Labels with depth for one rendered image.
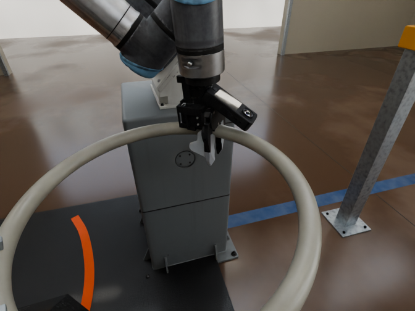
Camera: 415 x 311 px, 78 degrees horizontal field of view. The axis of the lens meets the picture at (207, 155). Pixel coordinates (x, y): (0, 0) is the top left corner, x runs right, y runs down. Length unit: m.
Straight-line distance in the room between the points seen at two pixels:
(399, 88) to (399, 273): 0.92
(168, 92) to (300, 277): 0.73
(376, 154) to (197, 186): 0.88
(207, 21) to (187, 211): 0.86
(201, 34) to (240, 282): 1.18
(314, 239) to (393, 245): 1.48
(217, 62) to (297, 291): 0.38
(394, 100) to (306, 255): 1.12
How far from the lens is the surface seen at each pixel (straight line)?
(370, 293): 1.58
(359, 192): 1.61
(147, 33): 0.60
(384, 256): 1.76
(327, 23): 6.22
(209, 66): 0.49
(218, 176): 1.08
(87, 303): 1.44
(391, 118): 1.41
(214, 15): 0.48
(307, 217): 0.39
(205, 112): 0.53
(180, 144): 0.94
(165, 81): 0.89
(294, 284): 0.33
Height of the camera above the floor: 1.22
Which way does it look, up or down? 34 degrees down
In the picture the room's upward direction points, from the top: straight up
